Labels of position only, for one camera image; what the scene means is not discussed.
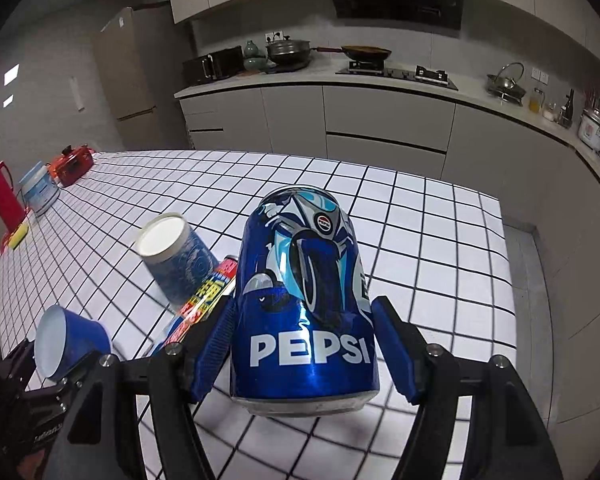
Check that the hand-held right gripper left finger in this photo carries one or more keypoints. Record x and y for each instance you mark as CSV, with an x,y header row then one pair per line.
x,y
212,355

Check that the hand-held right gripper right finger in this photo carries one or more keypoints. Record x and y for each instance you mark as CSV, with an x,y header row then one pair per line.
x,y
395,350

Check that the blue soda can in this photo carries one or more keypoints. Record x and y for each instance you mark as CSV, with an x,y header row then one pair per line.
x,y
305,320

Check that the colourful printed slim packet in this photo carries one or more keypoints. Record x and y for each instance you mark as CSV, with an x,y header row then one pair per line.
x,y
205,300

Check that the white and blue paper cup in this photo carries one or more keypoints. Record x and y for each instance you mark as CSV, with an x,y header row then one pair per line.
x,y
185,265

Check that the yellow sponge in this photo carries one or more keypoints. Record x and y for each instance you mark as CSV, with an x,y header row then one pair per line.
x,y
19,235

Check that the blue and white noodle bowl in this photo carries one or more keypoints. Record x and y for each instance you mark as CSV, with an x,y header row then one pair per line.
x,y
40,192

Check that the kitchen base cabinets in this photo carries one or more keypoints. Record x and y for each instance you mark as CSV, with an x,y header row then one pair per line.
x,y
380,115

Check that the black gas stove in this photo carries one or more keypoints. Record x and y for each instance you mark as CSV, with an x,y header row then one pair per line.
x,y
397,76

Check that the small glass jar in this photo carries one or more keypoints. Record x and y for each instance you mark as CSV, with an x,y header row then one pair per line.
x,y
550,111

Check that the yellow oil bottle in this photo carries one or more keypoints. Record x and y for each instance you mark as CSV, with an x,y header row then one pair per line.
x,y
536,101

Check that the black countertop oven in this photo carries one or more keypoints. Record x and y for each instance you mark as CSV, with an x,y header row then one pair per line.
x,y
212,66

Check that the beige refrigerator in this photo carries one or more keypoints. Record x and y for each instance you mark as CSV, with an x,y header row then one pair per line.
x,y
130,75

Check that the white rice cooker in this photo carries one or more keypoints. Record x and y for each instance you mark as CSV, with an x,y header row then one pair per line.
x,y
592,130

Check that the dark bottle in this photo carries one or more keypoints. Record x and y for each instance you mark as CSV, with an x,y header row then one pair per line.
x,y
569,110

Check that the black frying pan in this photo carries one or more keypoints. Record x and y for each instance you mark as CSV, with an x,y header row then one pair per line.
x,y
367,52

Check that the green ceramic jar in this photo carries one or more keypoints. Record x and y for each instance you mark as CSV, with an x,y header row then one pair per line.
x,y
254,59

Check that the lidded dark pan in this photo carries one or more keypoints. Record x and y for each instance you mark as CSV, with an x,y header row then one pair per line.
x,y
287,52

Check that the white wall panel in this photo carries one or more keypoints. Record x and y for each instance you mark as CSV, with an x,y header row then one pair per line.
x,y
76,93

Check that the white wall outlet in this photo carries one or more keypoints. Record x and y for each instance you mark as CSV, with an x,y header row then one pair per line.
x,y
274,37
540,75

